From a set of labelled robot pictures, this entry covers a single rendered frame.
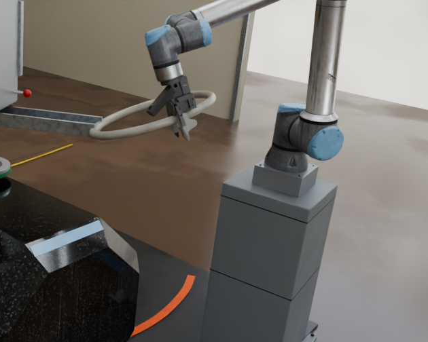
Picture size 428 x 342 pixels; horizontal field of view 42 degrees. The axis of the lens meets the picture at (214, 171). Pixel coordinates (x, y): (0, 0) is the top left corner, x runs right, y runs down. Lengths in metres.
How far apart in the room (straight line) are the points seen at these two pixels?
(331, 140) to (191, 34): 0.71
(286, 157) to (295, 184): 0.12
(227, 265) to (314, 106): 0.82
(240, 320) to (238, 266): 0.27
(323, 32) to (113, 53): 5.76
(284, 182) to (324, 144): 0.28
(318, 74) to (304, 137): 0.25
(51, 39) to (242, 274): 6.35
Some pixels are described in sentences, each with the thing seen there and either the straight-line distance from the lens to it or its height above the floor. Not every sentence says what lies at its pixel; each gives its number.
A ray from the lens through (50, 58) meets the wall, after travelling 8.47.
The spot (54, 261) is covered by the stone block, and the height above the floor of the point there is 0.74.
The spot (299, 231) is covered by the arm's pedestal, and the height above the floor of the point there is 0.74.
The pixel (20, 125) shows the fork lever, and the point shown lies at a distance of 2.23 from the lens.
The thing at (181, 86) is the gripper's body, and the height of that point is 1.32.
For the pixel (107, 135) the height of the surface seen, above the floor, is 1.12.
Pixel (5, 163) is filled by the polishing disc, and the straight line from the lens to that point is 2.42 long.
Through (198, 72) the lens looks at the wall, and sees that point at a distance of 7.02.
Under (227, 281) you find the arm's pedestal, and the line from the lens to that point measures 2.57.
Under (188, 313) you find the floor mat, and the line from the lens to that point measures 3.01.
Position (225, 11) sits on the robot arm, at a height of 1.56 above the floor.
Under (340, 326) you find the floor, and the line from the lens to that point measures 3.19.
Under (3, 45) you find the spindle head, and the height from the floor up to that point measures 1.34.
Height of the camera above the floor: 1.70
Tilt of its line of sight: 20 degrees down
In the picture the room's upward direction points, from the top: 8 degrees clockwise
